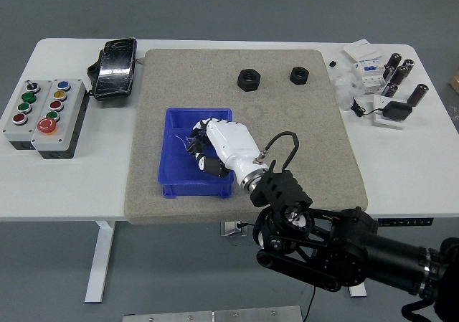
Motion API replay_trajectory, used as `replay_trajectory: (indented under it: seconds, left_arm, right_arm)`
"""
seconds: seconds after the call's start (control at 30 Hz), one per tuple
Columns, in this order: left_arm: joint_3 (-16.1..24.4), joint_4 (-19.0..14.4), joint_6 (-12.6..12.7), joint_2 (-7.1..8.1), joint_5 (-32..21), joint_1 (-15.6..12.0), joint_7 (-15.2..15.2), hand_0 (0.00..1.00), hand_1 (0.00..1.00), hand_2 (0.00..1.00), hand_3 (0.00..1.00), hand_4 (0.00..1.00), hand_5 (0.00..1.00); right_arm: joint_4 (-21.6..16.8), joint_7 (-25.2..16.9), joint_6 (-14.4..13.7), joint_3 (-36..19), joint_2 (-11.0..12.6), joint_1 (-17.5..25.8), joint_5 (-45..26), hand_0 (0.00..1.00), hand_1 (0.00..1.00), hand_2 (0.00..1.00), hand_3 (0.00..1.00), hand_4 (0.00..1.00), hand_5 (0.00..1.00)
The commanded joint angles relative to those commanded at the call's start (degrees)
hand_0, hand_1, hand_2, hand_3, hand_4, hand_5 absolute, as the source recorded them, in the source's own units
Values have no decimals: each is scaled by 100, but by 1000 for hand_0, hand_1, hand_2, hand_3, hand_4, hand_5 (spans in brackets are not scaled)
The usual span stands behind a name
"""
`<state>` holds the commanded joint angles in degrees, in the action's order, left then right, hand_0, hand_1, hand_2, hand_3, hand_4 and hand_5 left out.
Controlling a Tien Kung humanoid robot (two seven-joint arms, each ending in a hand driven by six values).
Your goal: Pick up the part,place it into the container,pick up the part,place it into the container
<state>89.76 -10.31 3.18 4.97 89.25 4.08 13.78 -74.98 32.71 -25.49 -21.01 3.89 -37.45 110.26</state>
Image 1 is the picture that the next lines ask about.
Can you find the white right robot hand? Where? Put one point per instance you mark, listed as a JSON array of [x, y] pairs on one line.
[[229, 139]]

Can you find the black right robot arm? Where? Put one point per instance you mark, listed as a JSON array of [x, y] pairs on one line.
[[344, 250]]

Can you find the large black hex nut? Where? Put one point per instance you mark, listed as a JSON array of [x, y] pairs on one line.
[[244, 85]]

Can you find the blue plastic box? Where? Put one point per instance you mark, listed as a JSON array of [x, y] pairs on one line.
[[175, 171]]

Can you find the small black hex nut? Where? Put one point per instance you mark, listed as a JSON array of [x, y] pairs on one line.
[[294, 80]]

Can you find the silver table motor box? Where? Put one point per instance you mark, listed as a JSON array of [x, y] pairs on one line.
[[231, 228]]

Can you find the flat white box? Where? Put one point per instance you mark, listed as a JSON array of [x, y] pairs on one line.
[[362, 49]]

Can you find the grey emergency-stop control box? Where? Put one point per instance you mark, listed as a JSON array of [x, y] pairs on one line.
[[68, 121]]

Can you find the grey four-button control box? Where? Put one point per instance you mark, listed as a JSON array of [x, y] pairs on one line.
[[14, 130]]

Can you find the brown cardboard box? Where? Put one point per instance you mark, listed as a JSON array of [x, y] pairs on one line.
[[455, 81]]

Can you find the white thread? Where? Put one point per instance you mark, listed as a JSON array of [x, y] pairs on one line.
[[181, 139]]

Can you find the grey-brown foam mat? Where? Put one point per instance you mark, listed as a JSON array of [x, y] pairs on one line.
[[201, 85]]

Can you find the crumpled clear plastic bag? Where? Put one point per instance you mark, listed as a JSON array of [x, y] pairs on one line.
[[344, 89]]

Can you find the small black cap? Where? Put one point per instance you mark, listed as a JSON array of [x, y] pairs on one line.
[[333, 64]]

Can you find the black wrapped device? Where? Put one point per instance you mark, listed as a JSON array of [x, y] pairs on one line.
[[114, 71]]

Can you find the white circuit breaker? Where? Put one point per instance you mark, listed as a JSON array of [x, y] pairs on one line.
[[371, 76]]

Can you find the dark cylindrical capacitor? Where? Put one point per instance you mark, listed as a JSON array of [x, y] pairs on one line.
[[390, 90], [396, 60], [399, 76], [388, 72], [418, 95], [409, 65]]

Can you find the white table leg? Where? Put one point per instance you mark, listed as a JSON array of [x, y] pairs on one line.
[[100, 257], [358, 291]]

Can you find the silver metal plate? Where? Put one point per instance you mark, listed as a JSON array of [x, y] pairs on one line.
[[215, 315]]

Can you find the black table control panel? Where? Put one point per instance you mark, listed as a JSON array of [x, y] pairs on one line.
[[405, 222]]

